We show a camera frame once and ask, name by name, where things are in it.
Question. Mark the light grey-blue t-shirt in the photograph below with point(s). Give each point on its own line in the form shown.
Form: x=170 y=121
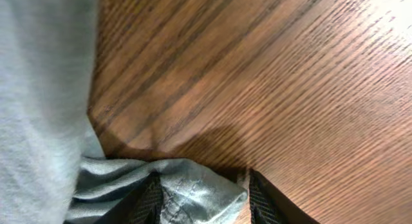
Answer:
x=53 y=169

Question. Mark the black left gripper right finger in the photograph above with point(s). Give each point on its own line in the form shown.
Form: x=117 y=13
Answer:
x=268 y=205

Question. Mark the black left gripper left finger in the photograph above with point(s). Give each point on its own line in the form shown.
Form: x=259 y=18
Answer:
x=142 y=205

